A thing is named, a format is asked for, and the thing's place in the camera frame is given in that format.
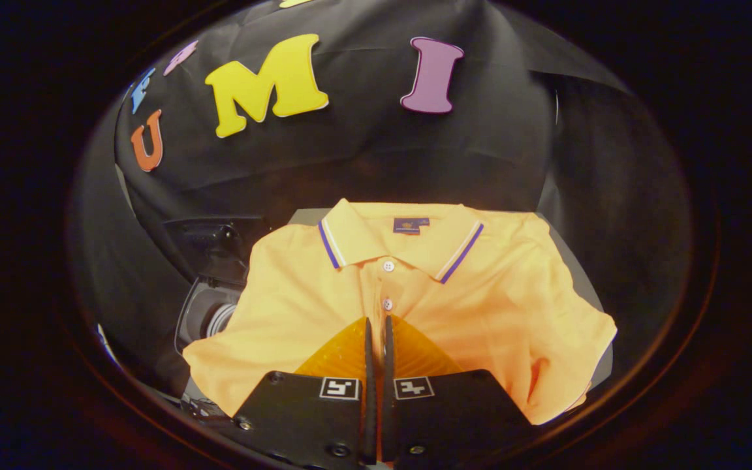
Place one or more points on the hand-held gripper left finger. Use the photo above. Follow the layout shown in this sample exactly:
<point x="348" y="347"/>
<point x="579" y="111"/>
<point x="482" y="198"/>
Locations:
<point x="311" y="418"/>

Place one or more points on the yellow polo shirt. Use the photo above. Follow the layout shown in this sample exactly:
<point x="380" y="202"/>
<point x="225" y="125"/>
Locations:
<point x="480" y="313"/>

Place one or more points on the dark washing machine lid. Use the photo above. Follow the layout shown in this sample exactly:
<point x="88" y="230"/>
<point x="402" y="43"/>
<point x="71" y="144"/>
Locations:
<point x="206" y="238"/>

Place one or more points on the black backdrop cloth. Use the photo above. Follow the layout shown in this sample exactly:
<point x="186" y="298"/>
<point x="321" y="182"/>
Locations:
<point x="363" y="156"/>

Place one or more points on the dark grey washing machine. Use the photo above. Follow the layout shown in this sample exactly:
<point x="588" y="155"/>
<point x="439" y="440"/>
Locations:
<point x="209" y="307"/>

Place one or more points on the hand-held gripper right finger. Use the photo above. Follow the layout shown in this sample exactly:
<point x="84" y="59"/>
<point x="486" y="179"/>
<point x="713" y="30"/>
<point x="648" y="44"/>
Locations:
<point x="448" y="418"/>

